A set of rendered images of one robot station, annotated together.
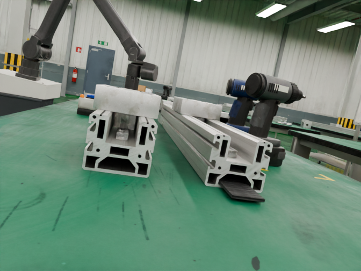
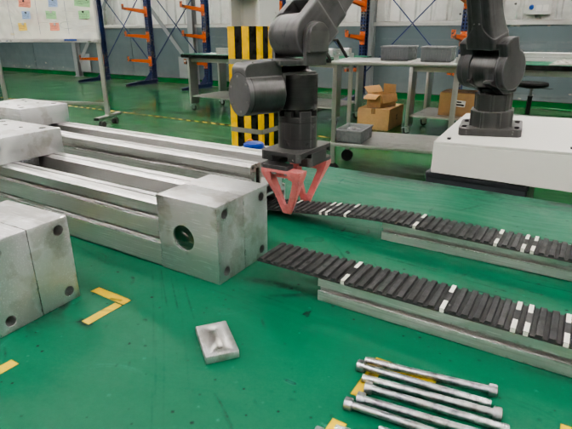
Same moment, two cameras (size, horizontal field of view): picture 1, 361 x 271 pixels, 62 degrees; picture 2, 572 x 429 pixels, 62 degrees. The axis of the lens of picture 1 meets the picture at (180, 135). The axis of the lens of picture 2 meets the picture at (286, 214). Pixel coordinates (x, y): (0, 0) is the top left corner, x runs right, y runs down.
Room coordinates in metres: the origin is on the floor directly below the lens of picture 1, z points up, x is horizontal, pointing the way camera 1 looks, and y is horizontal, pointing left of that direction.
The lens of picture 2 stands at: (1.73, -0.29, 1.05)
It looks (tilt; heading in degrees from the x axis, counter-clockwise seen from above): 21 degrees down; 132
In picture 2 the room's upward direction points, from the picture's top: straight up
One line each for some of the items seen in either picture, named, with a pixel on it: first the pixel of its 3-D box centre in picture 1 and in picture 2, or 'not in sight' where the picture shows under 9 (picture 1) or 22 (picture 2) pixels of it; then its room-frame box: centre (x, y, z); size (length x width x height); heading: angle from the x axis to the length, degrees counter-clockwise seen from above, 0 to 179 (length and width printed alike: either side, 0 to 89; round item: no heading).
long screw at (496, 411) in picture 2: not in sight; (428, 395); (1.62, 0.01, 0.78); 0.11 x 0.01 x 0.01; 18
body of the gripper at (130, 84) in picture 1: (131, 85); (297, 133); (1.27, 0.24, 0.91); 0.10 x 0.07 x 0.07; 101
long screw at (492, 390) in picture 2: not in sight; (427, 374); (1.60, 0.03, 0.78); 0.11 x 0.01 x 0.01; 19
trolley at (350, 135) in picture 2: not in sight; (389, 108); (-0.18, 3.02, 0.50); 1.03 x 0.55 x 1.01; 22
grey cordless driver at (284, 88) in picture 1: (273, 121); not in sight; (0.77, -0.23, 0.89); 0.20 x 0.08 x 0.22; 121
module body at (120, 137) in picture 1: (125, 117); (102, 153); (0.83, 0.16, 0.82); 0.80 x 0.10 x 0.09; 11
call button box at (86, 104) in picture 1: (93, 106); not in sight; (1.08, 0.33, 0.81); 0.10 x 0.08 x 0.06; 101
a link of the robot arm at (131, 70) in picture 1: (135, 71); (294, 91); (1.27, 0.24, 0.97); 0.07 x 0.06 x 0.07; 78
